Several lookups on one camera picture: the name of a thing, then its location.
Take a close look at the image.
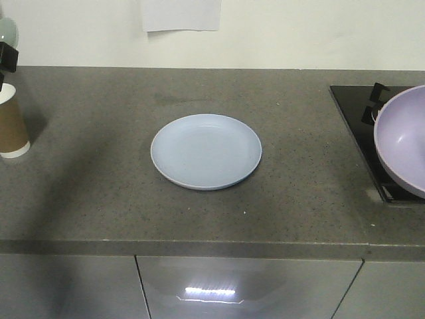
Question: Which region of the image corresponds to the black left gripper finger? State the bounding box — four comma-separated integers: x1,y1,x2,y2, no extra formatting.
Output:
0,42,19,72

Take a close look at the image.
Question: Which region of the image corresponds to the purple plastic bowl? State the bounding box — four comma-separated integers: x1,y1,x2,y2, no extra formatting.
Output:
374,85,424,198

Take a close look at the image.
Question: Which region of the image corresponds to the pale green plastic spoon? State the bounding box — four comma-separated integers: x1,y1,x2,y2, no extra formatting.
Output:
0,17,19,49

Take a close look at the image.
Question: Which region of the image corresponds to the brown paper cup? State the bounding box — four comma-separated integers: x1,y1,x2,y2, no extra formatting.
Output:
1,83,31,159

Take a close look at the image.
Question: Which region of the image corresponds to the light blue plate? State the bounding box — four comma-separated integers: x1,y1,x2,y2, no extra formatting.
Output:
150,114,262,191

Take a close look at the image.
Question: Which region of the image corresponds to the white paper sheet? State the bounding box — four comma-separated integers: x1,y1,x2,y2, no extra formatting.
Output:
141,0,222,32

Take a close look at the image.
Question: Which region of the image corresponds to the black induction cooktop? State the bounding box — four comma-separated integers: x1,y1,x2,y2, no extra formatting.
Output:
330,82,424,205

